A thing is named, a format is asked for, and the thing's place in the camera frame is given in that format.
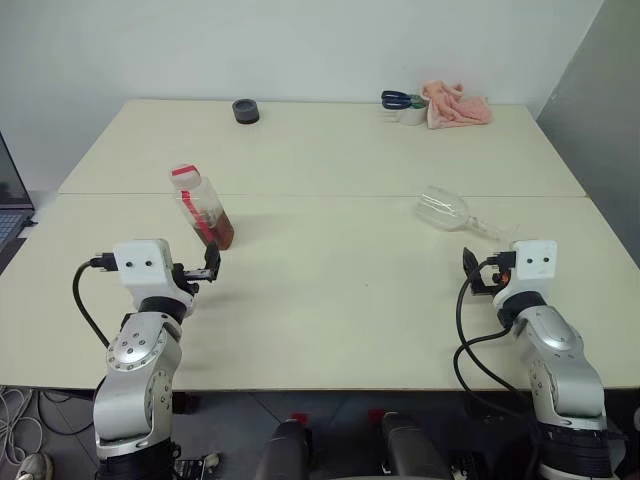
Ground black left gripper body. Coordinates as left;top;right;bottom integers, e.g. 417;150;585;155
172;263;215;297

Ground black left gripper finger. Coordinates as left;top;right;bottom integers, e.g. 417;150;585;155
203;240;223;283

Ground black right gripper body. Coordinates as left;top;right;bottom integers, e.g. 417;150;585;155
469;263;512;297

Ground clear wine glass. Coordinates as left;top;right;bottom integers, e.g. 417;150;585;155
412;185;519;246

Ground plastic bottle with brown liquid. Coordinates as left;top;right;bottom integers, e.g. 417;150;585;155
173;175;236;251

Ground white red-banded bottle cap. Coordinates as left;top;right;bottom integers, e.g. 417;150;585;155
171;163;203;190

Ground black round container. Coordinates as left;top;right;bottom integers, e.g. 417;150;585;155
231;98;262;126

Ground pink crumpled cloth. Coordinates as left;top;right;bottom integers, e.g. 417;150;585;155
419;79;495;130

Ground white tape roll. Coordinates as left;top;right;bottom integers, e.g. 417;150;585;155
382;105;429;127

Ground dark rounded shape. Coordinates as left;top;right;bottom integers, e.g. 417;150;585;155
382;412;451;480
257;419;314;480

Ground grey laptop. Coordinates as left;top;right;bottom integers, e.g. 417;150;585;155
0;130;38;251

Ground grey shoe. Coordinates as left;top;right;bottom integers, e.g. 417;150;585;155
14;453;54;480

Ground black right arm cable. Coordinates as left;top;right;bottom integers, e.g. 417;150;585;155
452;249;546;451

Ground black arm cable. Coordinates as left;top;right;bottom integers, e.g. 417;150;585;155
452;249;546;451
72;252;119;347

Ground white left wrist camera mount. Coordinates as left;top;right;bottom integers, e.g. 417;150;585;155
112;238;196;319

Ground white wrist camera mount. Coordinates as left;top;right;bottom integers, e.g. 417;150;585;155
492;239;559;309
112;238;196;319

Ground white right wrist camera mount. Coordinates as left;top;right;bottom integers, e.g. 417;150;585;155
492;239;559;309

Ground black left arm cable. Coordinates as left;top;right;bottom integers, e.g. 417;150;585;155
72;252;119;347

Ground blue-handled scissors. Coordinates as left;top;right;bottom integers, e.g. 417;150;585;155
380;89;419;110

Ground black floor cable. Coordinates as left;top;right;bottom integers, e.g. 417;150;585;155
38;389;97;435

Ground white floor cables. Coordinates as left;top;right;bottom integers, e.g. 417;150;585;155
0;387;44;464

